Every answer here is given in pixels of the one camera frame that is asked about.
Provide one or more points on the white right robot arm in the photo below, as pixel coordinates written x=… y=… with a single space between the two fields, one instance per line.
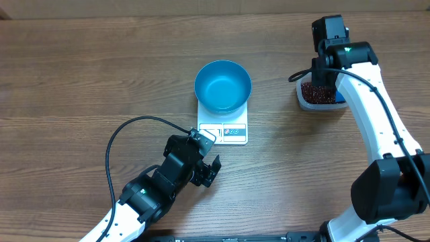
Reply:
x=395 y=185

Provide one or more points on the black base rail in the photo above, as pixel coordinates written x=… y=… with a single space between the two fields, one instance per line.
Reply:
x=302 y=236

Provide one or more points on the white digital kitchen scale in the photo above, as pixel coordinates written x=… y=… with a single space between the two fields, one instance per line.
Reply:
x=227 y=129

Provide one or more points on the red adzuki beans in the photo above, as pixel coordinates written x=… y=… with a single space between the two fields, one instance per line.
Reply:
x=317 y=94

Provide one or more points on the blue plastic measuring scoop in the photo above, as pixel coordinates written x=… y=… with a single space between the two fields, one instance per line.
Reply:
x=339 y=99

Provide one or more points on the clear plastic food container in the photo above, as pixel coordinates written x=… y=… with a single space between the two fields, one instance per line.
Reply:
x=314 y=107

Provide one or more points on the blue metal bowl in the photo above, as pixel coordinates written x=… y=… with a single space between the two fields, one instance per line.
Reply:
x=223 y=86

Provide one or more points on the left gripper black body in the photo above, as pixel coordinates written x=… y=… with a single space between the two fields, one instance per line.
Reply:
x=203 y=175

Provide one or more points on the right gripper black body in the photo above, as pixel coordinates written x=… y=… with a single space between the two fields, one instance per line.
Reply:
x=320 y=79

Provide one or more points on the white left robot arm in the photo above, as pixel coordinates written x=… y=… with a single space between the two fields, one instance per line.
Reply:
x=147 y=198

